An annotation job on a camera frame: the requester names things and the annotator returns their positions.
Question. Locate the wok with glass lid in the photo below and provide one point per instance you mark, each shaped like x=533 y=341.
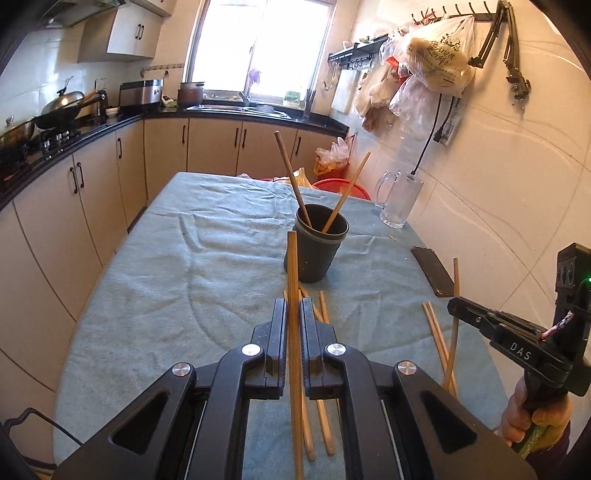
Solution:
x=62 y=106

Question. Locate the green container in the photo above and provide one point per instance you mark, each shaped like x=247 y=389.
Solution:
x=291 y=99

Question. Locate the white cutting board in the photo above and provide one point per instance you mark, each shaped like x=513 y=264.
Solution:
x=344 y=90

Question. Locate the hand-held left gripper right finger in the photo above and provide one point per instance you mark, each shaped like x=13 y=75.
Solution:
x=308 y=332

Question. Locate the dark grey utensil cup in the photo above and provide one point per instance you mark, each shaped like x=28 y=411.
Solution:
x=314 y=258

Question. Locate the clear glass mug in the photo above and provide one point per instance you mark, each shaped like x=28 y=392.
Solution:
x=399 y=203

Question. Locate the teal towel table cover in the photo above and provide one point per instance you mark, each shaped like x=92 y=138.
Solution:
x=184 y=277

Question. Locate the kitchen window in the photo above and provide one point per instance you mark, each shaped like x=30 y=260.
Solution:
x=258 y=46

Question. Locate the dark steel thermos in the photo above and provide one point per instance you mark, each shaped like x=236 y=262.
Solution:
x=102 y=101

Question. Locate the black wall hook rail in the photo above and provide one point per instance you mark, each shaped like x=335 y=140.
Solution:
x=461 y=14

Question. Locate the steel pot with lid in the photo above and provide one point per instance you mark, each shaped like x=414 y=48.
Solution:
x=16 y=134

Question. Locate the steel kitchen appliance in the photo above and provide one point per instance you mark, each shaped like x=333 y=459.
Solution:
x=141 y=94

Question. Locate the red plastic basin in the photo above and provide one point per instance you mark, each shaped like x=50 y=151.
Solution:
x=332 y=183

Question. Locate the beige upper cabinet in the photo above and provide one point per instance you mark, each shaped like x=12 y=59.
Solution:
x=124 y=34

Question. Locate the black smartphone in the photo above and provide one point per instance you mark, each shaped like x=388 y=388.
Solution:
x=431 y=270

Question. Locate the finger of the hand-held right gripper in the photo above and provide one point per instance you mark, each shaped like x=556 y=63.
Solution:
x=471 y=316

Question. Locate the person's right forearm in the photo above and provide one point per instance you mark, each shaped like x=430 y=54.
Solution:
x=554 y=461

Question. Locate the person's right hand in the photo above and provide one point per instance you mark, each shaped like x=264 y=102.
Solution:
x=515 y=415

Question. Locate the bunch of hanging plastic bags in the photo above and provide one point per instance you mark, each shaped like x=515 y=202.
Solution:
x=392 y=92

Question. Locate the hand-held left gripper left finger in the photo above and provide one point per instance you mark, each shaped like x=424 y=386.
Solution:
x=278 y=332

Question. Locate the steel kitchen sink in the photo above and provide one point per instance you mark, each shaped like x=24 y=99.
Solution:
x=231 y=110

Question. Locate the black wall shelf rack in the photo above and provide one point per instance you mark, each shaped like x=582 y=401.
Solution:
x=355 y=50

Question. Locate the orange and white plastic bag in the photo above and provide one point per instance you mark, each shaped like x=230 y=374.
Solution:
x=330 y=157

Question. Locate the white plastic bag with bread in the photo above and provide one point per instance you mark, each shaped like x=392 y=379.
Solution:
x=438 y=55

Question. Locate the gas stove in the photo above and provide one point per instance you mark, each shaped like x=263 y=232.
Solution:
x=55 y=141

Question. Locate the brown cooking pot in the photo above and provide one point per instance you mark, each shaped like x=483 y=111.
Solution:
x=190 y=94

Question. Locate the dark brown wooden chopstick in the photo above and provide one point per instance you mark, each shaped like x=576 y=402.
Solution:
x=290 y=170

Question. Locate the yellow plastic bag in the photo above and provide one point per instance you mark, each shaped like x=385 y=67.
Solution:
x=302 y=177

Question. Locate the range hood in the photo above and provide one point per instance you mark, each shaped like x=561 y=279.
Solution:
x=78 y=9

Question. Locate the white power strip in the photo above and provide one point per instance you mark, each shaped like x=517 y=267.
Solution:
x=450 y=124

